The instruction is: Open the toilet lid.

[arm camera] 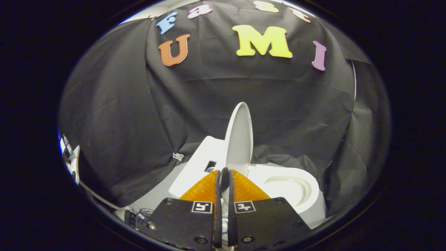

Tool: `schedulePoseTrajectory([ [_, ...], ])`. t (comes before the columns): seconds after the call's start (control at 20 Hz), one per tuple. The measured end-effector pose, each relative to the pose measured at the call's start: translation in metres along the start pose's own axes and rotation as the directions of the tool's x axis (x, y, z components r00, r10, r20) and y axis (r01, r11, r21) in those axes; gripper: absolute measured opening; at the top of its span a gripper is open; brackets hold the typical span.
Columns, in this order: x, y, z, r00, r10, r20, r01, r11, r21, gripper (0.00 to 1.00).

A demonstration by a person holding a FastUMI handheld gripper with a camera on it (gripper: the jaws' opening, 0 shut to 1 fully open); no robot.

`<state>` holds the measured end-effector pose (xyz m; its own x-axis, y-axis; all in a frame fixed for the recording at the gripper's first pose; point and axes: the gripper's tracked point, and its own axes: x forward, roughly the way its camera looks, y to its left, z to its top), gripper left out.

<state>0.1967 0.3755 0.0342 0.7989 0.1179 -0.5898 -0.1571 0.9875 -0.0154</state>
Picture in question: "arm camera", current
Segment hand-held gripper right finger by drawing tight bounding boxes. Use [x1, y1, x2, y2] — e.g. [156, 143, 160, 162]
[228, 170, 312, 250]

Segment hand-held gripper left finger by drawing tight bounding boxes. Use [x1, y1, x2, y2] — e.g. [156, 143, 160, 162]
[138, 170, 222, 250]

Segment black lid pull tab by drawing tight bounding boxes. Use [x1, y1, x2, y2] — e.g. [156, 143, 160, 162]
[220, 167, 230, 196]

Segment white toilet lid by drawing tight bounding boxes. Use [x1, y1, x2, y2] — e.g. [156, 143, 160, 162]
[224, 102, 254, 178]

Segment white toilet tank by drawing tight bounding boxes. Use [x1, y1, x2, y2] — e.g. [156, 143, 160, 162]
[169, 136, 228, 200]

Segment white toilet bowl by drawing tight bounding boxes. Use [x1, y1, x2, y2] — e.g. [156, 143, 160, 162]
[247, 163, 327, 228]

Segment black electronic device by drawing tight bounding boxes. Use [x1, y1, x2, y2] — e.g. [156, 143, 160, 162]
[124, 209, 147, 228]

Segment black backdrop cloth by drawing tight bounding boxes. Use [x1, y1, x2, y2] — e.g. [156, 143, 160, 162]
[59, 0, 391, 219]

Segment white cluttered shelf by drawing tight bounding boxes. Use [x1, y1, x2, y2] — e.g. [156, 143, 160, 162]
[59, 132, 81, 185]

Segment thin black cables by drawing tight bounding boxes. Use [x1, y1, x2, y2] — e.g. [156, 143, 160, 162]
[131, 208, 155, 220]

